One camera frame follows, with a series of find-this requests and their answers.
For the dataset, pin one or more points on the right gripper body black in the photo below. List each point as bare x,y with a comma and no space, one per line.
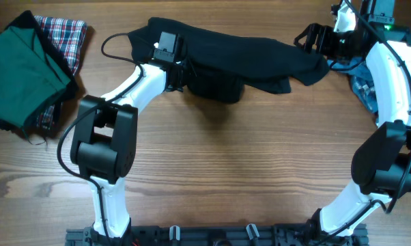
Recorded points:
330,44

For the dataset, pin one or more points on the black shirt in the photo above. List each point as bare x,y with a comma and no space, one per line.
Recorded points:
218,66

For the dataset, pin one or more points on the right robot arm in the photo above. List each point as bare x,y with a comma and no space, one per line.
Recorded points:
381,167

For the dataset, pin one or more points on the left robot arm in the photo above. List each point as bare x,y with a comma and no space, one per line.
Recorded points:
105,136

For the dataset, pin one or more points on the blue denim cloth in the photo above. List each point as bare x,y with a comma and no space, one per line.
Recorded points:
361,81

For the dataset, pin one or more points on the plaid red blue shirt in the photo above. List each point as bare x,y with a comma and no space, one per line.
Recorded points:
67,36

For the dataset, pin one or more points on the black folded garment under green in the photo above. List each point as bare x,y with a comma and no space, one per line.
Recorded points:
27,21

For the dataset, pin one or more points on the green folded cloth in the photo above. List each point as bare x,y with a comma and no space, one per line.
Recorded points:
30,79

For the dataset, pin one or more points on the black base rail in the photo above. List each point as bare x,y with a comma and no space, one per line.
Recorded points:
279,234

